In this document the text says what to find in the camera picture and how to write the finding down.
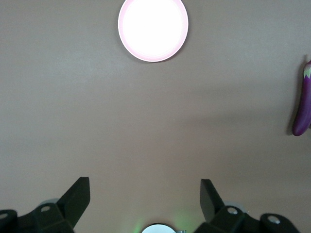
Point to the brown table cloth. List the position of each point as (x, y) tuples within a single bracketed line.
[(121, 121)]

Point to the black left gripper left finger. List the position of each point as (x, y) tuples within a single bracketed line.
[(73, 201)]

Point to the pink round plate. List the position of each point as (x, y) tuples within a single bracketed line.
[(153, 29)]

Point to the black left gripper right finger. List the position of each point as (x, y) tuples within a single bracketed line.
[(211, 206)]

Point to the long purple eggplant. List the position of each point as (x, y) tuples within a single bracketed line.
[(305, 102)]

